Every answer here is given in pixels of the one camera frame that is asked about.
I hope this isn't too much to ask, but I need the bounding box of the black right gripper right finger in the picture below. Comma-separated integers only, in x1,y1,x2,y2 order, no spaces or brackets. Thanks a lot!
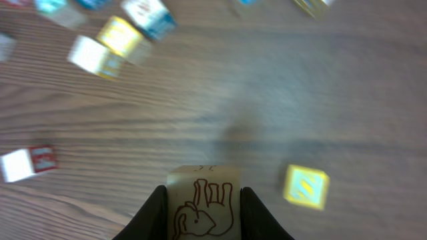
240,187,294,240

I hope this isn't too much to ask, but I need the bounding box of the white block yellow side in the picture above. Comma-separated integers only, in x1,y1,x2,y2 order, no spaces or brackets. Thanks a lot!
0,33,16,62

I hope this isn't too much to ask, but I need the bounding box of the green number 4 block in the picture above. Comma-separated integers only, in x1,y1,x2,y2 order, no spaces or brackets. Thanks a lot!
34,0,87,29

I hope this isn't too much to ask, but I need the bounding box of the white elephant block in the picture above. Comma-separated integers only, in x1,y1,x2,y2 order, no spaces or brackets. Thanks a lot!
167,165,242,240

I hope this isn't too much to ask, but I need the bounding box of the plain white block centre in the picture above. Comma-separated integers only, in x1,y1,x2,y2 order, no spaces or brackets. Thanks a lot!
67,35,125,79

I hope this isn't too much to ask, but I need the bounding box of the yellow top block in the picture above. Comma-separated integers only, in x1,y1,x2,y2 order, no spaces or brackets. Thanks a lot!
97,16,152,65

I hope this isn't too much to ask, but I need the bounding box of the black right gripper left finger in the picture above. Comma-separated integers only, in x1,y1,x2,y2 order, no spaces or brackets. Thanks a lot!
113,185,167,240

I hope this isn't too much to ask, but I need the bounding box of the white block green side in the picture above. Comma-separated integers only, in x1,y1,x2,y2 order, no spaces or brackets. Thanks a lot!
293,0,335,19

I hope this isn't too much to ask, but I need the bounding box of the plain white front block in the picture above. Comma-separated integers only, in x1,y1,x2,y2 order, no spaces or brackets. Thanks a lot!
1,145,59,183

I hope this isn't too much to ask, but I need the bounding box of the plain white block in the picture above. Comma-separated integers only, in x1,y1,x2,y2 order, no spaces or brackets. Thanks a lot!
67,35,125,79
1,145,59,183

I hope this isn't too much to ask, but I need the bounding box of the white block animal top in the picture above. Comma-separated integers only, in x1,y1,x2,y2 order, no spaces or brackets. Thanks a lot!
121,0,176,41

